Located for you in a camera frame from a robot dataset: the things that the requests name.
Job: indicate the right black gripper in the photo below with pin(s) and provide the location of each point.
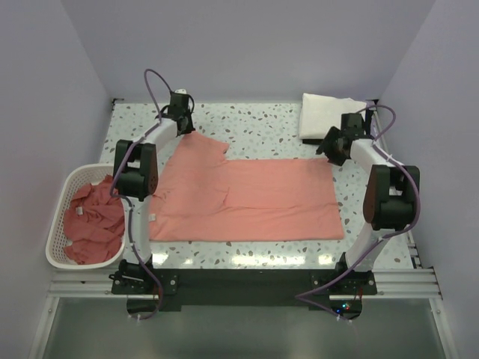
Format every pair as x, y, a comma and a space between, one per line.
332, 134

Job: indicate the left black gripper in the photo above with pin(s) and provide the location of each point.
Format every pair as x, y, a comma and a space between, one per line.
189, 129

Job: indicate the salmon pink t-shirt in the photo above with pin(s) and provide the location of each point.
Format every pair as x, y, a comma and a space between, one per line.
203, 196

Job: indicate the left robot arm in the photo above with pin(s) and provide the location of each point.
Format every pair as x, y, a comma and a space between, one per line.
136, 173

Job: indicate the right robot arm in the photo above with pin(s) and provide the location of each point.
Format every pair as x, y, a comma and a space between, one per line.
391, 205

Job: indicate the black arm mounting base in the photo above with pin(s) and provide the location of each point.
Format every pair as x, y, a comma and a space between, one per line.
170, 290

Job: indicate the folded black t-shirt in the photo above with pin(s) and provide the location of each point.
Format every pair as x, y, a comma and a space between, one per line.
368, 116

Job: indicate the folded white t-shirt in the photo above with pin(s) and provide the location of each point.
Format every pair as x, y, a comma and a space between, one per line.
320, 113

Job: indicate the dark pink crumpled t-shirt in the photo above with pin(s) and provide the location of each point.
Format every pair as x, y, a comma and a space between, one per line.
94, 224

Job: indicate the white plastic laundry basket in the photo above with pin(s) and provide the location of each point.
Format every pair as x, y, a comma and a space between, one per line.
57, 241

